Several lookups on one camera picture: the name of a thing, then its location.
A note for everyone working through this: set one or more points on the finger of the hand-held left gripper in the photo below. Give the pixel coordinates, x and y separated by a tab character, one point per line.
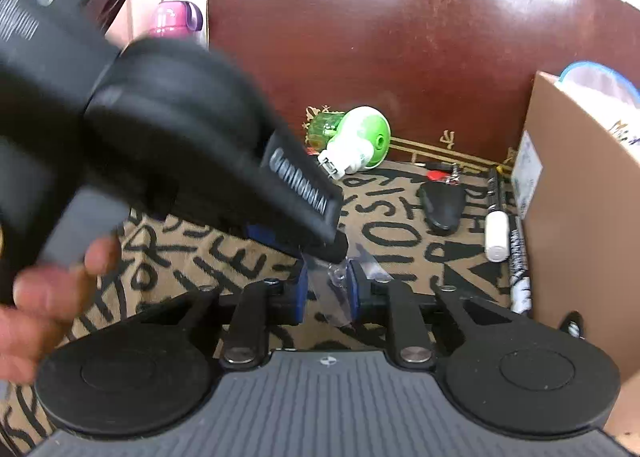
325	249

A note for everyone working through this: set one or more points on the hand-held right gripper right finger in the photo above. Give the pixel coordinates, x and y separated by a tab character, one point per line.
357	294

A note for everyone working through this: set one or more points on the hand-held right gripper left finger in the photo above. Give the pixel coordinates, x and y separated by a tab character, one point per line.
299	294

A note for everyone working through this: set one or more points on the clear plastic piece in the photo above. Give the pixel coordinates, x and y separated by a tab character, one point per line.
332	287

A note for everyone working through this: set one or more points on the reddish brown wooden desktop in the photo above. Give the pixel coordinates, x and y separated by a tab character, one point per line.
400	37

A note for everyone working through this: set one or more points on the person's left hand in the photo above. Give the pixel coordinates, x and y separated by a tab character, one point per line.
40	309

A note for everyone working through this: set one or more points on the beige mat with black letters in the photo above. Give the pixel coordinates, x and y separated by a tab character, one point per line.
400	242

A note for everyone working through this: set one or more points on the pink water bottle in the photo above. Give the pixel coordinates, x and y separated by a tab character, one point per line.
170	19

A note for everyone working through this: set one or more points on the green white plug-in device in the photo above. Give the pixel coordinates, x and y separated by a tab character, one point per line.
365	132

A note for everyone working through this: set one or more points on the white capped marker pen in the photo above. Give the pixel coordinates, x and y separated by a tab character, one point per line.
496	237

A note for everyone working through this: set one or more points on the black patterned marker pen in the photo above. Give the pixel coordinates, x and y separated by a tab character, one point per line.
519	267

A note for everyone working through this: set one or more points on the brown cardboard box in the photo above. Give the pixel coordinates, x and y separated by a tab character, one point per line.
575	237

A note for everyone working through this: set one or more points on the white bag with blue rim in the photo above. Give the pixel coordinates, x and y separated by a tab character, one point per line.
600	92

